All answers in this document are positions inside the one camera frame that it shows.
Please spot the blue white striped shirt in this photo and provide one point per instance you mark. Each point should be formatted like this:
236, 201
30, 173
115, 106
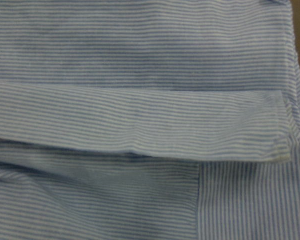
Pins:
149, 120

